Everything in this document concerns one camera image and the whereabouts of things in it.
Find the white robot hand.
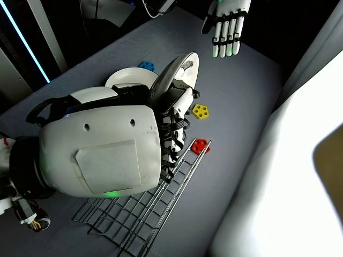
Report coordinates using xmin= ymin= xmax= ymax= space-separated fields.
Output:
xmin=200 ymin=0 xmax=252 ymax=59
xmin=26 ymin=79 xmax=202 ymax=199

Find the white plate single leaf print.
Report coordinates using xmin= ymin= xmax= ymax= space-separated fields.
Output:
xmin=150 ymin=52 xmax=200 ymax=108

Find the white plate clustered leaf print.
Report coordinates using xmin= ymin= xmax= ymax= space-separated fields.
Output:
xmin=105 ymin=67 xmax=160 ymax=91

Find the grey table cloth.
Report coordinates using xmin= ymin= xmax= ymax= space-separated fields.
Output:
xmin=0 ymin=6 xmax=285 ymax=257

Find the blue pentagon block with holes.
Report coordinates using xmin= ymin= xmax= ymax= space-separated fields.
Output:
xmin=138 ymin=61 xmax=156 ymax=72

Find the red pentagon block with holes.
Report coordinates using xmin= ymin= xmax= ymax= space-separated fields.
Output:
xmin=190 ymin=138 xmax=211 ymax=155

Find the yellow pentagon block with holes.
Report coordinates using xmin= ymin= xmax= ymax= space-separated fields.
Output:
xmin=191 ymin=103 xmax=210 ymax=120

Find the cyan light strip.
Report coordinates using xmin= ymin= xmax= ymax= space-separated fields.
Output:
xmin=0 ymin=0 xmax=51 ymax=84

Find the brown blurred object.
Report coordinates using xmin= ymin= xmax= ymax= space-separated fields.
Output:
xmin=312 ymin=125 xmax=343 ymax=223

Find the metal wire dish rack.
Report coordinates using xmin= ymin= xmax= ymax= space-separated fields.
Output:
xmin=71 ymin=139 xmax=212 ymax=257

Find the white cable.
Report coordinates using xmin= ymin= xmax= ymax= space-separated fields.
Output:
xmin=141 ymin=0 xmax=162 ymax=19

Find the white post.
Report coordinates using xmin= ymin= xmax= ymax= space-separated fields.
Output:
xmin=26 ymin=0 xmax=68 ymax=73

